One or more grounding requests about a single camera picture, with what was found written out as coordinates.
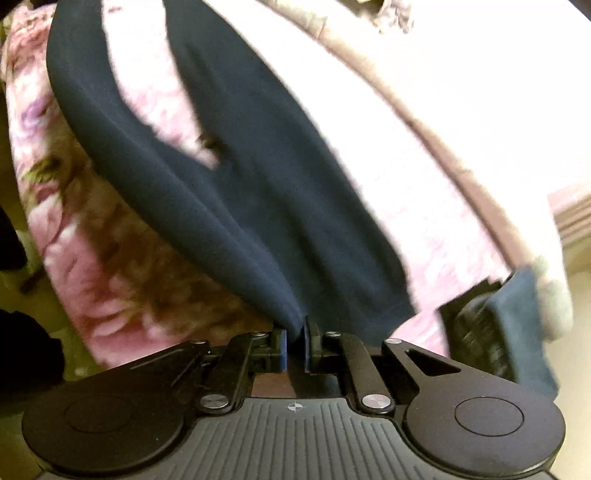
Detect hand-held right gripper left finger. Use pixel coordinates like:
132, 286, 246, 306
131, 327, 290, 415

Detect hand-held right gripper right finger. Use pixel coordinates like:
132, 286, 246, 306
304, 318, 463, 412

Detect navy blue pants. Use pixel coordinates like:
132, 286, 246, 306
46, 0, 560, 398

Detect pink striped cloth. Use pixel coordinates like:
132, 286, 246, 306
547, 181, 591, 246

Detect pink floral bedsheet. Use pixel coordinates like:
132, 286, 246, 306
0, 0, 522, 370

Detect white fluffy blanket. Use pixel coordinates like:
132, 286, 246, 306
208, 0, 591, 343

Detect dark cloth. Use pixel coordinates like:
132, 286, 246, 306
0, 308, 66, 403
0, 203, 29, 274

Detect crumpled grey cloth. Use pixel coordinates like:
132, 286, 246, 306
373, 0, 417, 36

